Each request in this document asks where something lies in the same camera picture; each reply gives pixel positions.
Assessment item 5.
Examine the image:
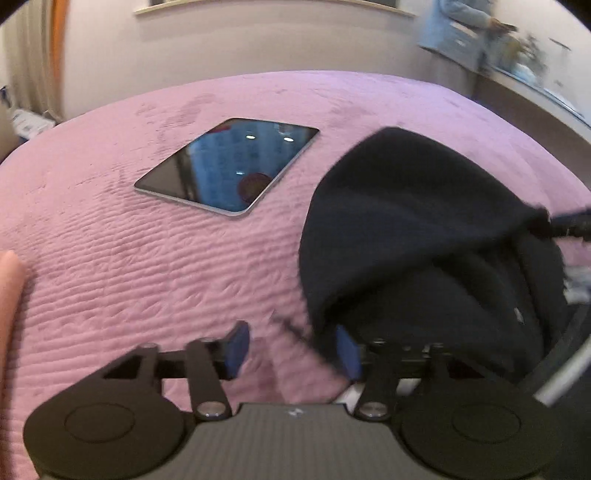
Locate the white wall counter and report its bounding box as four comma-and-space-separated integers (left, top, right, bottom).
480, 28, 591, 131

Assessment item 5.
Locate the white and blue box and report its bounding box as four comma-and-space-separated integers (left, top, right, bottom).
9, 108, 58, 139

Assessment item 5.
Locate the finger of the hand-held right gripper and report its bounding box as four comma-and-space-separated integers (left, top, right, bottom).
530, 207, 591, 241

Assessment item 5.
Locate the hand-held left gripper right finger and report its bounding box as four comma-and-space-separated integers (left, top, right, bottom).
336, 325, 486, 422

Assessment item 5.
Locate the black garment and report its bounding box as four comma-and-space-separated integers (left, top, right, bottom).
298, 127, 574, 385

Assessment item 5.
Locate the dark tablet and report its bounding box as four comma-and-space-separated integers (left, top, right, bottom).
134, 117, 321, 217

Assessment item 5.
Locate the beige curtain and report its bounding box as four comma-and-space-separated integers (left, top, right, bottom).
0, 0, 71, 126

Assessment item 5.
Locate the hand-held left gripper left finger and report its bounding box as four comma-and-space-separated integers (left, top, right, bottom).
100, 320, 251, 422

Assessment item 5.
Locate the pink quilted bedspread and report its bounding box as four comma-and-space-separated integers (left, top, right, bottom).
0, 70, 591, 480

